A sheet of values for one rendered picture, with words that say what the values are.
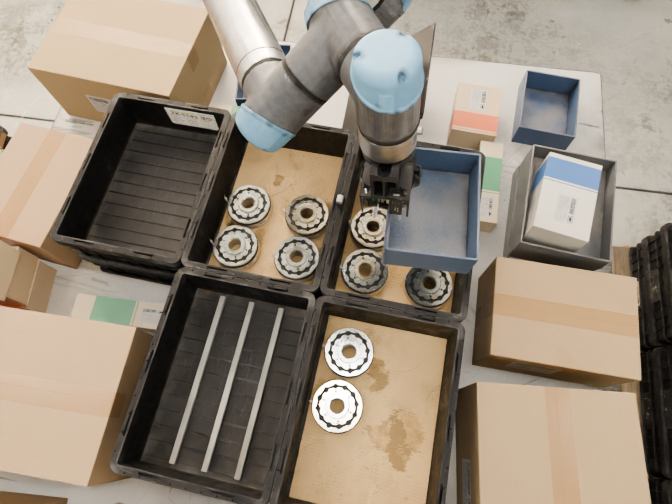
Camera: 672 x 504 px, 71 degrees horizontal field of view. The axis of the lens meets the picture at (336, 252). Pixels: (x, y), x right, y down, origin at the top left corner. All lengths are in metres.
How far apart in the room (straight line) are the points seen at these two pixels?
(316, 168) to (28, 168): 0.71
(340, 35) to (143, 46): 0.93
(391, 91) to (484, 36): 2.23
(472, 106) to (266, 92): 0.87
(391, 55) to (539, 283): 0.72
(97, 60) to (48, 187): 0.36
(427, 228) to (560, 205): 0.40
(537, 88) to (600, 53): 1.27
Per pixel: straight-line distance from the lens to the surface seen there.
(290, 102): 0.61
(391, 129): 0.55
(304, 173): 1.19
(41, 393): 1.13
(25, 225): 1.33
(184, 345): 1.10
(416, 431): 1.03
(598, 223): 1.30
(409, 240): 0.85
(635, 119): 2.65
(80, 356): 1.10
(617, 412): 1.08
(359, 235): 1.08
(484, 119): 1.39
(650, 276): 1.96
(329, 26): 0.59
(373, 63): 0.51
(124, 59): 1.43
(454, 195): 0.90
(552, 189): 1.18
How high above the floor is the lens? 1.85
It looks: 69 degrees down
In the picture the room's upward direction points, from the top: 4 degrees counter-clockwise
